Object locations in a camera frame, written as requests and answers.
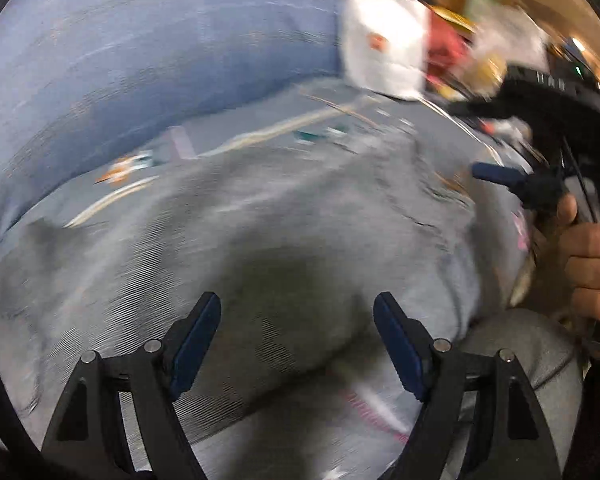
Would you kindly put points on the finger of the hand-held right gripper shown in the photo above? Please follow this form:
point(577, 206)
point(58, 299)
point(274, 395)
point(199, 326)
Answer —
point(475, 110)
point(500, 174)

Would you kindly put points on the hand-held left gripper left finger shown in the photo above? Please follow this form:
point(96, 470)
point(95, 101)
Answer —
point(196, 342)

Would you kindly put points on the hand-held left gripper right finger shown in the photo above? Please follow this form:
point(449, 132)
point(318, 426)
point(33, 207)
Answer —
point(401, 347)

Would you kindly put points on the grey denim pants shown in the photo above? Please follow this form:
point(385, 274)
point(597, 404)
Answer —
point(280, 240)

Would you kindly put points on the person's right hand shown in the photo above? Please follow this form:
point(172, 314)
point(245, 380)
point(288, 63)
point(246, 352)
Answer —
point(594, 267)

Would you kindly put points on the red cloth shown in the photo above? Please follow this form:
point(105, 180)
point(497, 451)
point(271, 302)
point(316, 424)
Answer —
point(446, 47)

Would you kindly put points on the white crumpled item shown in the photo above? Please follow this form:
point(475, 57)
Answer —
point(512, 30)

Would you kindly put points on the white paper bag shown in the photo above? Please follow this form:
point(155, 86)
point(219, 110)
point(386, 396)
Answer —
point(380, 45)

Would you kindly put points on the person's grey clothed leg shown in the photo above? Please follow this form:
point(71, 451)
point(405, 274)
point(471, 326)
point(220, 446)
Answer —
point(522, 355)

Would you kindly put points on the star printed bed sheet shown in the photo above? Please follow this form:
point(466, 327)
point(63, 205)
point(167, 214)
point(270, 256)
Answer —
point(325, 102)

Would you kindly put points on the blue plaid pillow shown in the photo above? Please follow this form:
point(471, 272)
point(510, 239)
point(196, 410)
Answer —
point(155, 60)

